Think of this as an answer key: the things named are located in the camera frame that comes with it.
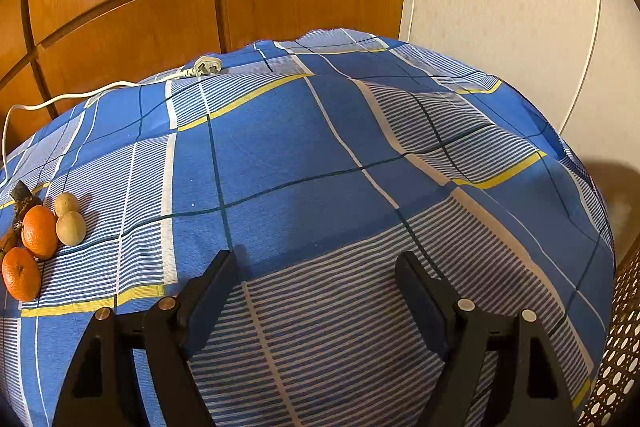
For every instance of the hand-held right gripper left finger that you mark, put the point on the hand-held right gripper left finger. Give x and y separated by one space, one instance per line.
210 307

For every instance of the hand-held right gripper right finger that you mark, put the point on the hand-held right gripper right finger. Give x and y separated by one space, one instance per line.
417 302

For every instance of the brown kiwi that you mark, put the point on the brown kiwi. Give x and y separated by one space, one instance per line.
66 204
70 228

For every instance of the orange tangerine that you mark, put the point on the orange tangerine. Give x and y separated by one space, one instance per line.
39 232
20 274

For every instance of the dark eggplant piece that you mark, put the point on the dark eggplant piece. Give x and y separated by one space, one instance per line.
21 197

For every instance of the blue plaid tablecloth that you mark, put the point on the blue plaid tablecloth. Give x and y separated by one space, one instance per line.
310 147

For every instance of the woven rattan chair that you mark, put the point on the woven rattan chair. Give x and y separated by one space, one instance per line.
622 332

